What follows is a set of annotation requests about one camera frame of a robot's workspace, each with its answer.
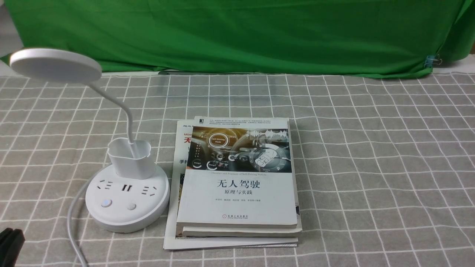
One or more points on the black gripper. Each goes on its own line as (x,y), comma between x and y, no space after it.
(11,242)

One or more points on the white desk lamp with base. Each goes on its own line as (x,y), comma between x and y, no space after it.
(132,192)

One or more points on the thick book beneath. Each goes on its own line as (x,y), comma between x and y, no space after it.
(259,231)

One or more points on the white self-driving book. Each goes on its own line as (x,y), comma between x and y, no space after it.
(237,185)

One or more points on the green backdrop cloth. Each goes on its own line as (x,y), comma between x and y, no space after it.
(368,38)

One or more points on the blue binder clip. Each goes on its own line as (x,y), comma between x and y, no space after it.
(432,61)

